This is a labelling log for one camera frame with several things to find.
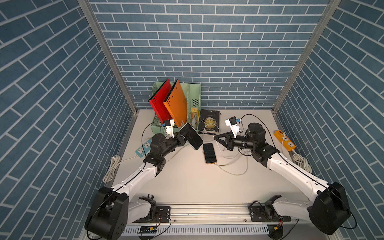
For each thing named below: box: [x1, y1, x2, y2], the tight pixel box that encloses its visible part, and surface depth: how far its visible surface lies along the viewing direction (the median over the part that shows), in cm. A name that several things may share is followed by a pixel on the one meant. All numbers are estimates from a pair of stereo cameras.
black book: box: [198, 109, 220, 134], surface depth 111 cm
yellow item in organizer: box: [190, 108, 199, 130], surface depth 114 cm
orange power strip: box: [274, 130, 297, 152], surface depth 101 cm
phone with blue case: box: [202, 143, 217, 165], surface depth 95 cm
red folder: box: [148, 79, 172, 124], surface depth 90 cm
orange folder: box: [163, 79, 188, 128], surface depth 97 cm
